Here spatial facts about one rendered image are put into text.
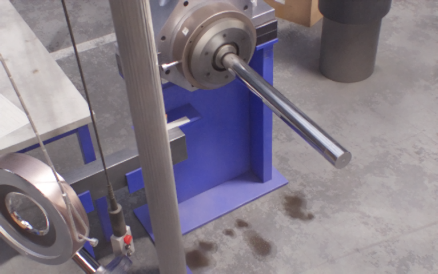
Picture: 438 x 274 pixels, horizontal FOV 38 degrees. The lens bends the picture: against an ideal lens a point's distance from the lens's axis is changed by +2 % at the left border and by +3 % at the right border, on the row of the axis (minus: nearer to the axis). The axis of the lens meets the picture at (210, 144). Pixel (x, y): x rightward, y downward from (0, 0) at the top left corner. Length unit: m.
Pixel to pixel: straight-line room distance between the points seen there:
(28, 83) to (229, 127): 1.04
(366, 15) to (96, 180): 2.14
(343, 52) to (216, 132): 1.24
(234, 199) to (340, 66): 1.28
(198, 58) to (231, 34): 0.17
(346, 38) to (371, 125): 0.58
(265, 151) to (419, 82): 1.39
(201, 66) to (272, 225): 1.13
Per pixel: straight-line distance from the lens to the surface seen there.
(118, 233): 2.07
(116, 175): 2.59
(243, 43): 2.71
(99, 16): 5.24
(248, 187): 3.57
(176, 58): 2.68
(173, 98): 3.04
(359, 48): 4.22
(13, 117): 2.91
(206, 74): 2.68
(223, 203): 3.50
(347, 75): 4.32
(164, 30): 2.66
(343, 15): 4.04
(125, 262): 1.99
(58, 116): 2.85
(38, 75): 3.13
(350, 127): 4.01
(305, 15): 4.88
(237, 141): 3.45
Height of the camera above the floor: 2.60
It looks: 42 degrees down
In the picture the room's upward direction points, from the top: 5 degrees counter-clockwise
